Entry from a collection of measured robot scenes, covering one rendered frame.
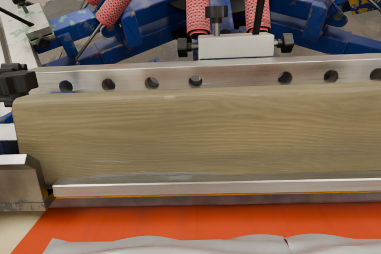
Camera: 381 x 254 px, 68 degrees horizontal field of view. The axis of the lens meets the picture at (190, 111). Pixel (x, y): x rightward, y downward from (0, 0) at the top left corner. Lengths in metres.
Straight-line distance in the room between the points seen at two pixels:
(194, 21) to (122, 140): 0.41
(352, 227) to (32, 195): 0.25
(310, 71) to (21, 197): 0.39
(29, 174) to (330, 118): 0.23
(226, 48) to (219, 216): 0.30
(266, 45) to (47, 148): 0.37
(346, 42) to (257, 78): 0.53
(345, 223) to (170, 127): 0.16
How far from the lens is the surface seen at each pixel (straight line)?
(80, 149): 0.24
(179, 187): 0.22
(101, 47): 0.92
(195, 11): 0.61
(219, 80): 0.44
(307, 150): 0.23
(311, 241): 0.24
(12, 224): 0.30
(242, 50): 0.49
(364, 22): 2.84
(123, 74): 0.45
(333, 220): 0.27
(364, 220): 0.28
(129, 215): 0.27
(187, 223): 0.25
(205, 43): 0.48
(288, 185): 0.23
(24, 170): 0.25
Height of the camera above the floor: 1.46
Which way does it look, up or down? 51 degrees down
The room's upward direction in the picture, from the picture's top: 5 degrees counter-clockwise
